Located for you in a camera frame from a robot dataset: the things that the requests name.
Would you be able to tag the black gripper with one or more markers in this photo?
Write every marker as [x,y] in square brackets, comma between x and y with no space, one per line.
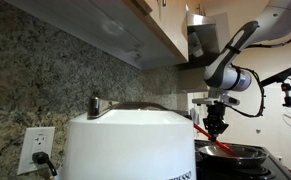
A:
[215,118]

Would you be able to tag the orange silicone spatula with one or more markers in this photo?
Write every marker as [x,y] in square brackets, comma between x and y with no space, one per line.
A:
[225,148]

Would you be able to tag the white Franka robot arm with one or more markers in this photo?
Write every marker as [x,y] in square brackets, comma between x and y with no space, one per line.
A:
[225,75]

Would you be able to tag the stainless steel pan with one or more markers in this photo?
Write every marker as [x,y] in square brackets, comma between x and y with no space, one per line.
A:
[248,156]

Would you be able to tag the round door knob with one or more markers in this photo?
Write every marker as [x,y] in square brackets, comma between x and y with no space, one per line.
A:
[258,131]

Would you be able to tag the Nespresso coffee machine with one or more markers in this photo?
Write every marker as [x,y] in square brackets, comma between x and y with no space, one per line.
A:
[128,143]

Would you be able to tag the wooden upper cabinet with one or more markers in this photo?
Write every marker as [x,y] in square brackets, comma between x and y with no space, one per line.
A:
[118,33]

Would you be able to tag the black power plug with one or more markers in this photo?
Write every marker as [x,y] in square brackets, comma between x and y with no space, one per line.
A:
[40,157]

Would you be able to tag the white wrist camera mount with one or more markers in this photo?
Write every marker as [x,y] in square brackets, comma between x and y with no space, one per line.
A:
[218,99]

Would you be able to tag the black stereo camera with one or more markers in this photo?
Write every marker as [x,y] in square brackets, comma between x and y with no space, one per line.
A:
[281,75]

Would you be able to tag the white wall outlet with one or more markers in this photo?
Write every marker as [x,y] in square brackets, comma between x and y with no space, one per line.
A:
[36,137]

